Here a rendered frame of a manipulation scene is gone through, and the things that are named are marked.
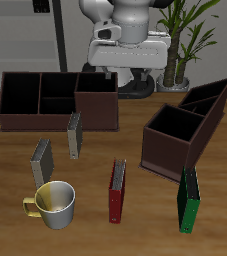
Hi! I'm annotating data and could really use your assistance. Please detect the dark brown desk caddy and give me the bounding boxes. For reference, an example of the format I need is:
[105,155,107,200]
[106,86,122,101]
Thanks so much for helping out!
[0,70,120,133]
[138,76,227,185]

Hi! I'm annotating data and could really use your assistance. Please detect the white and yellow mug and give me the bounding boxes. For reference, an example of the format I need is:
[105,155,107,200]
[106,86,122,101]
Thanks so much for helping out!
[22,180,76,231]

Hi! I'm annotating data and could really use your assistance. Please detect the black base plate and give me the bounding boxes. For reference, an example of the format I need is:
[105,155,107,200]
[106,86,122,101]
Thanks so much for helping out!
[81,62,156,100]

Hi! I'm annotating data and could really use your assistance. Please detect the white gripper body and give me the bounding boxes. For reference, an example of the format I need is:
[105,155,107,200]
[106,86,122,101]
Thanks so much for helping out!
[87,30,172,70]

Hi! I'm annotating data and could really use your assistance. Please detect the green book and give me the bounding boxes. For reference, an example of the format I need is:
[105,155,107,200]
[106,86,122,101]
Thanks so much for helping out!
[176,165,202,235]

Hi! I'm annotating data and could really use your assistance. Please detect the green pot plant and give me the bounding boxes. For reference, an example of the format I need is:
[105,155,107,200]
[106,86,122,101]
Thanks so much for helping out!
[155,0,222,93]

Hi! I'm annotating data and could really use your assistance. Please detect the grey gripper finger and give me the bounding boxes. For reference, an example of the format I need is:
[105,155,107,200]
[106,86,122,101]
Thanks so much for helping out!
[140,68,152,82]
[102,65,113,80]

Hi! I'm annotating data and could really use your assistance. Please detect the grey shelf unit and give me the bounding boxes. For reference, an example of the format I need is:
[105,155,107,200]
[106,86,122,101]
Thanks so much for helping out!
[0,0,68,93]

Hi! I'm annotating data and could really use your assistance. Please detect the red book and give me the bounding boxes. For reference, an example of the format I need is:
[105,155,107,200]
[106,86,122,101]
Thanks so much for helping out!
[108,158,127,225]

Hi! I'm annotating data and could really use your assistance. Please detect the grey book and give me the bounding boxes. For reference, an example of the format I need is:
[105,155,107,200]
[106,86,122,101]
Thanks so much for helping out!
[29,138,55,190]
[66,111,84,160]

